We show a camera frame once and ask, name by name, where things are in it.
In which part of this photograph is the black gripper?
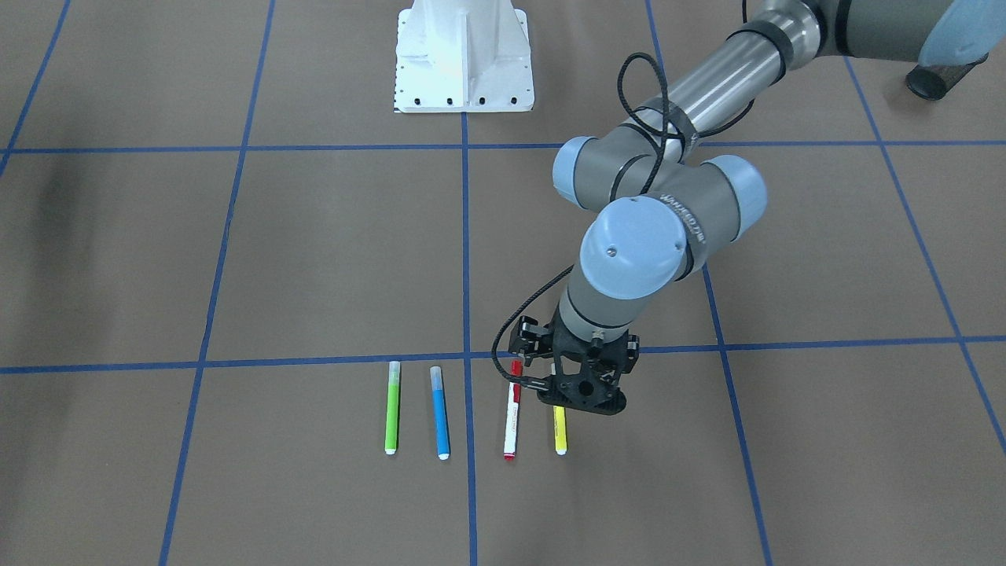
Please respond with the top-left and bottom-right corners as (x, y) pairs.
(508, 314), (640, 416)

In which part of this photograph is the red and white marker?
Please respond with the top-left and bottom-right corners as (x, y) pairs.
(503, 382), (521, 461)

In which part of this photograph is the blue marker pen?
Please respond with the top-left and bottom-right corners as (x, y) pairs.
(430, 366), (450, 460)

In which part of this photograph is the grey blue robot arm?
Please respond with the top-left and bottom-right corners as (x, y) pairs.
(490, 1), (1004, 415)

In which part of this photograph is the yellow marker pen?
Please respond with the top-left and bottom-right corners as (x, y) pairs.
(553, 406), (568, 456)

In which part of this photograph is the green marker pen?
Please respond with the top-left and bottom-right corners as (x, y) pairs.
(384, 361), (400, 456)

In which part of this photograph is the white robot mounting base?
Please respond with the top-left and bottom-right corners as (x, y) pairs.
(393, 1), (535, 112)

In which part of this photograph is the black mesh pen cup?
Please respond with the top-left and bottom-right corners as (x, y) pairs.
(905, 53), (989, 101)

